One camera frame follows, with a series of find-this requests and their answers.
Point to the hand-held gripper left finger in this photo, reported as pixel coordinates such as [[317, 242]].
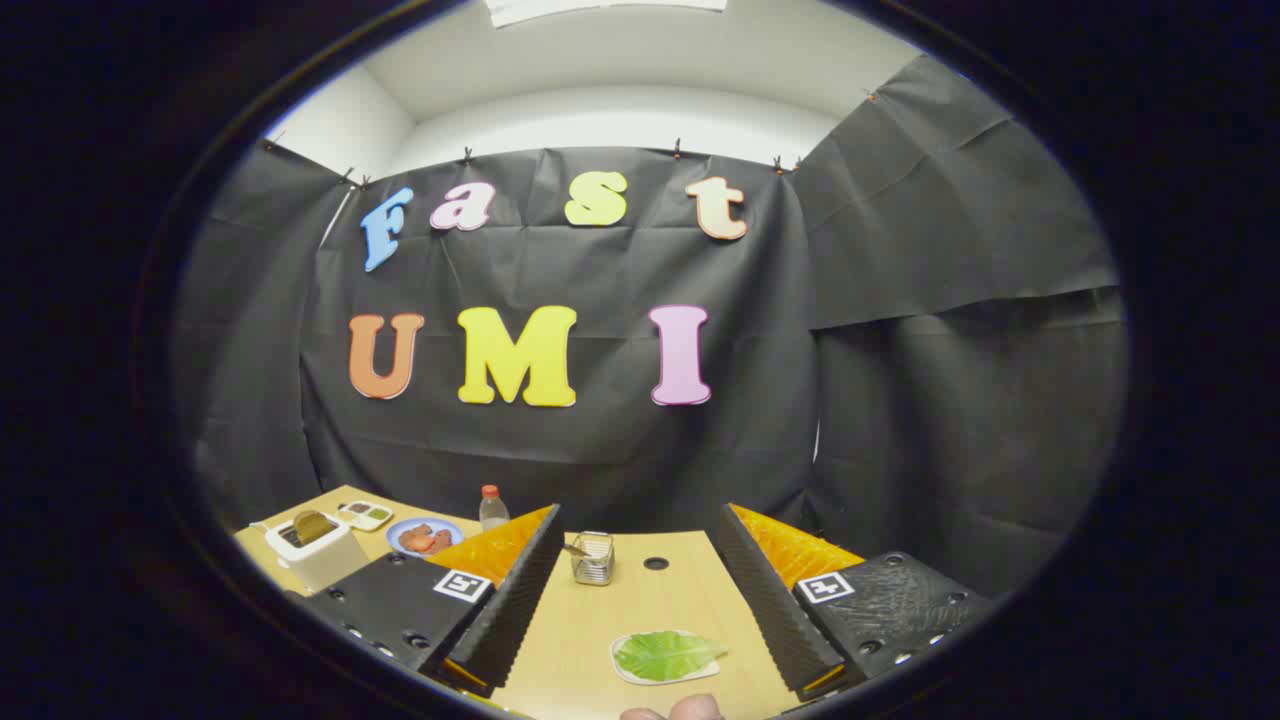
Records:
[[515, 610]]

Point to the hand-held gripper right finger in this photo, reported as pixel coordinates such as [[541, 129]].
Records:
[[770, 610]]

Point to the green lettuce leaf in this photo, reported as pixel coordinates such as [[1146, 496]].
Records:
[[660, 655]]

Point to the toasted bread slice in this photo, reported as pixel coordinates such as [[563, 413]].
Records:
[[313, 527]]

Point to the small white plate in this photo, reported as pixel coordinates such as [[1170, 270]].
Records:
[[703, 673]]

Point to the clear bottle with red cap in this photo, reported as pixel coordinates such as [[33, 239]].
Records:
[[493, 512]]

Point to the brown meat patty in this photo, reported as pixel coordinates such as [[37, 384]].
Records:
[[413, 538], [441, 541]]

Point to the blue plate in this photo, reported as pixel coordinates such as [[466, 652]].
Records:
[[451, 527]]

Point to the white divided condiment tray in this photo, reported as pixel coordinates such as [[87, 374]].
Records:
[[365, 516]]

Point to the white toaster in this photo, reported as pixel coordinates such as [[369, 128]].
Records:
[[330, 567]]

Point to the ceiling light panel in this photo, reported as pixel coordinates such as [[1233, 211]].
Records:
[[600, 8]]

